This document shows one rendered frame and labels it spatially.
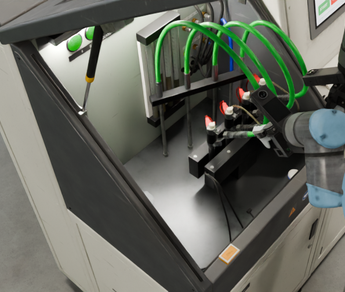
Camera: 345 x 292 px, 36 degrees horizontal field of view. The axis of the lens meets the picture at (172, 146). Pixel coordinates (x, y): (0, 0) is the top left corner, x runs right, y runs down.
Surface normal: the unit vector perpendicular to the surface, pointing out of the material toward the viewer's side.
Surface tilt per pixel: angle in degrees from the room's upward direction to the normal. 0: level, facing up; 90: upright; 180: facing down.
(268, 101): 21
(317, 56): 76
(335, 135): 45
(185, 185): 0
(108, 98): 90
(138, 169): 0
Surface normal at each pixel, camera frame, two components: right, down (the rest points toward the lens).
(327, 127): 0.23, 0.00
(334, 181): 0.00, 0.03
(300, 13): 0.70, 0.30
